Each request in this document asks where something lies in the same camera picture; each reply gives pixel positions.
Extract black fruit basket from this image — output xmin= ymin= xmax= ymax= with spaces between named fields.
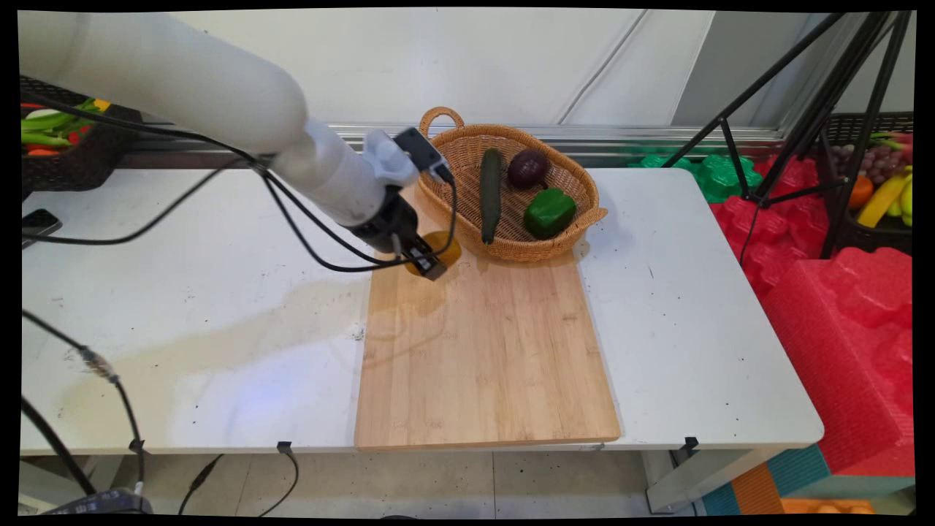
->
xmin=817 ymin=111 xmax=914 ymax=256

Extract small red foam mat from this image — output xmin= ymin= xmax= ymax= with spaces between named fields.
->
xmin=709 ymin=155 xmax=835 ymax=300

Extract black table cable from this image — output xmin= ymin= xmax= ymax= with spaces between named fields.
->
xmin=22 ymin=164 xmax=236 ymax=246

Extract thick black cable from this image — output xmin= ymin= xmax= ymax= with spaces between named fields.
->
xmin=22 ymin=397 xmax=97 ymax=498

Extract orange foam mat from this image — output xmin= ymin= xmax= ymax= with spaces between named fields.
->
xmin=730 ymin=462 xmax=787 ymax=516

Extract dark power strip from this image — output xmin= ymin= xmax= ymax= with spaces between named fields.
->
xmin=44 ymin=488 xmax=154 ymax=516

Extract cable with silver connector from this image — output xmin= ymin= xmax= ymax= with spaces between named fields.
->
xmin=22 ymin=310 xmax=147 ymax=498

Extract dark green cucumber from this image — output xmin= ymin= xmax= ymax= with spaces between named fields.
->
xmin=479 ymin=148 xmax=505 ymax=245

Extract light wooden cutting board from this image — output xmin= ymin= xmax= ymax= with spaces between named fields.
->
xmin=354 ymin=183 xmax=622 ymax=450

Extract thin black clip cable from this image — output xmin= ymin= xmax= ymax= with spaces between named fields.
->
xmin=256 ymin=444 xmax=301 ymax=517

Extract teal foam mat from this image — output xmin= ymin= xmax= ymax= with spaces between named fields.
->
xmin=701 ymin=444 xmax=914 ymax=516

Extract orange round toy fruit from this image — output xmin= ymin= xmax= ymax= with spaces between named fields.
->
xmin=404 ymin=230 xmax=463 ymax=278

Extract green toy vegetables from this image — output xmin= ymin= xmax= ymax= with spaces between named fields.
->
xmin=20 ymin=99 xmax=112 ymax=157

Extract woven wicker basket with handles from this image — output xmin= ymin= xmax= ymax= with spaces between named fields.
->
xmin=416 ymin=107 xmax=608 ymax=262

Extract black camera cable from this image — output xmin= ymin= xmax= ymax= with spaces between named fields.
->
xmin=252 ymin=157 xmax=459 ymax=274

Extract yellow banana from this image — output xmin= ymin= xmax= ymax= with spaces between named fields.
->
xmin=856 ymin=168 xmax=914 ymax=229

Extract thin black plug cable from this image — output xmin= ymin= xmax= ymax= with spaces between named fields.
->
xmin=178 ymin=454 xmax=224 ymax=516

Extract black vegetable basket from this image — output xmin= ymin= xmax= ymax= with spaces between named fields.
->
xmin=20 ymin=77 xmax=144 ymax=195

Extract black smartphone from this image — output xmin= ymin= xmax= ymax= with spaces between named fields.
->
xmin=22 ymin=209 xmax=64 ymax=249

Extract green foam mat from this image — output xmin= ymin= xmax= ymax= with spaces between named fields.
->
xmin=628 ymin=150 xmax=765 ymax=205

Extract white table leg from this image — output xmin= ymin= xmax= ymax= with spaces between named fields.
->
xmin=643 ymin=447 xmax=769 ymax=514

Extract large red foam mat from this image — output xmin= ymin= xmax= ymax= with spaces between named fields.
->
xmin=760 ymin=247 xmax=915 ymax=477

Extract dark purple round onion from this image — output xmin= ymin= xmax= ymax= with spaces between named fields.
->
xmin=508 ymin=148 xmax=550 ymax=191

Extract green bell pepper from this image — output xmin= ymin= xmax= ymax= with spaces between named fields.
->
xmin=523 ymin=188 xmax=578 ymax=240

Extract black tripod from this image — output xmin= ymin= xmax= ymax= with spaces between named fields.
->
xmin=661 ymin=11 xmax=914 ymax=260

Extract purple grapes bunch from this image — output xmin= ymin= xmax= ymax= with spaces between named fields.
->
xmin=833 ymin=144 xmax=904 ymax=185

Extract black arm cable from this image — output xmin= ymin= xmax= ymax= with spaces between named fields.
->
xmin=20 ymin=91 xmax=264 ymax=170

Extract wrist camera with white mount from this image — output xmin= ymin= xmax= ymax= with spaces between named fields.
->
xmin=363 ymin=127 xmax=455 ymax=188

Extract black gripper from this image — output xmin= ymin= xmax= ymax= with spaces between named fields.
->
xmin=347 ymin=184 xmax=449 ymax=283

